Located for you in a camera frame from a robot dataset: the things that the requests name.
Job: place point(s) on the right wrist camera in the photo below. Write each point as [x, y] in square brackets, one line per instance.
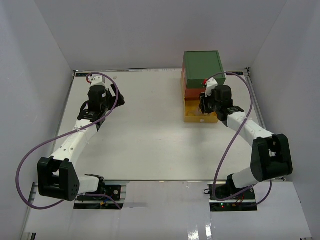
[210, 84]

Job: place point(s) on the yellow drawer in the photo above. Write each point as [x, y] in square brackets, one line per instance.
[193, 103]

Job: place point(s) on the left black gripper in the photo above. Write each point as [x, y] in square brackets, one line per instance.
[113, 99]

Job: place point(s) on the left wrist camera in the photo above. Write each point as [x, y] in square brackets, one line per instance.
[96, 80]

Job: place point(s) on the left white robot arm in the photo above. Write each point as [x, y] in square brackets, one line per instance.
[57, 177]

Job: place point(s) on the large tape roll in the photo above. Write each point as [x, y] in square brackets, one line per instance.
[194, 113]

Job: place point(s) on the green drawer cabinet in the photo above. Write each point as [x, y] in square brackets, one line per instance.
[198, 66]

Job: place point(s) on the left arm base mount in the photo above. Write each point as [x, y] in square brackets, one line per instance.
[108, 197]

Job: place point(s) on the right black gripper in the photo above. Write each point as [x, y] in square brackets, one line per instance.
[203, 101]

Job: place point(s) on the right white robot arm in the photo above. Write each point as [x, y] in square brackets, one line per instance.
[270, 153]

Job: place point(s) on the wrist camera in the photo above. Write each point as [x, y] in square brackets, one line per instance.
[96, 80]
[210, 84]

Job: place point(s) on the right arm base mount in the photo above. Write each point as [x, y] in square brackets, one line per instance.
[244, 202]

